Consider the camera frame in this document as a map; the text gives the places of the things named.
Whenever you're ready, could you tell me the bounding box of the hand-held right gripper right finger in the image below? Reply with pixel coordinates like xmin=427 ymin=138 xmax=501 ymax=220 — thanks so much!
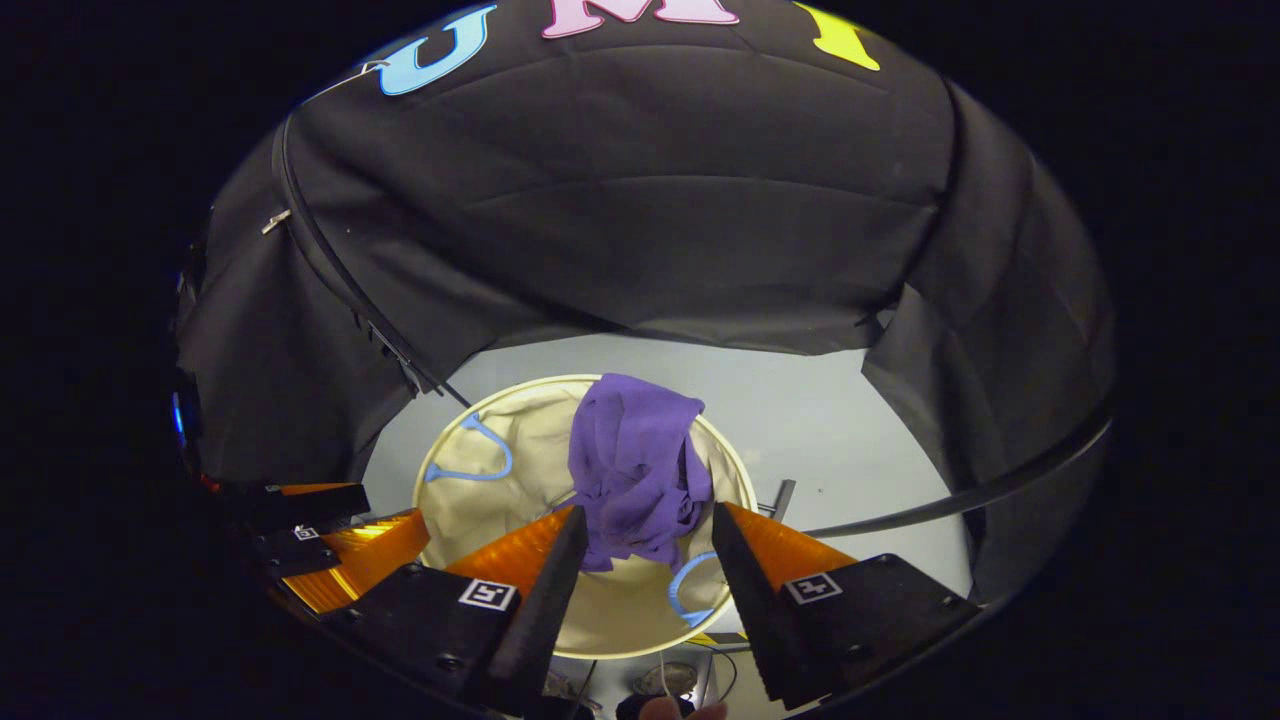
xmin=710 ymin=500 xmax=986 ymax=711

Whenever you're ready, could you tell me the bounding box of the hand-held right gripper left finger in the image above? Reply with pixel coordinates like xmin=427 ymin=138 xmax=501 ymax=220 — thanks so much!
xmin=320 ymin=503 xmax=591 ymax=716

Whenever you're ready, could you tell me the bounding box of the cream laundry hamper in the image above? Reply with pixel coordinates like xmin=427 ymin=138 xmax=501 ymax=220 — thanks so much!
xmin=412 ymin=374 xmax=761 ymax=661

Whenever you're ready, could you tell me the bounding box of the purple ribbed shirt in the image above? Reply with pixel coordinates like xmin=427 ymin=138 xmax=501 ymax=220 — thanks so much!
xmin=567 ymin=373 xmax=716 ymax=573

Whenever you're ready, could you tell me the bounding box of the black clothes rack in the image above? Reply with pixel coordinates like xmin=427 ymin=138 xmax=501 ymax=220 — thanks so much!
xmin=275 ymin=110 xmax=1116 ymax=541

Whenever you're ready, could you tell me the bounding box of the black backdrop cloth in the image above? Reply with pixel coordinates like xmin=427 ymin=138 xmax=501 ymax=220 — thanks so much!
xmin=172 ymin=0 xmax=1116 ymax=606

